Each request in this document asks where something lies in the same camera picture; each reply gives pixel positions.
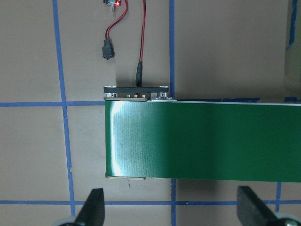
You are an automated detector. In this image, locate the red black power cable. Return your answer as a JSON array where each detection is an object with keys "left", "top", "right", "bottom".
[{"left": 101, "top": 0, "right": 148, "bottom": 87}]

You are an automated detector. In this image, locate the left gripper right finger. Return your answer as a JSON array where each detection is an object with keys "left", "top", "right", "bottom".
[{"left": 237, "top": 186, "right": 278, "bottom": 226}]

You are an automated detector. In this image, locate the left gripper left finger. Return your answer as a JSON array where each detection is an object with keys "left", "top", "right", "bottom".
[{"left": 74, "top": 188, "right": 105, "bottom": 226}]

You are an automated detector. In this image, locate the small motor controller board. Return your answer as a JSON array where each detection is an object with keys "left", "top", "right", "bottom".
[{"left": 103, "top": 0, "right": 122, "bottom": 12}]

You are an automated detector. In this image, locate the green conveyor belt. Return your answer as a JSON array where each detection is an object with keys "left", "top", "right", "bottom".
[{"left": 103, "top": 86, "right": 301, "bottom": 182}]

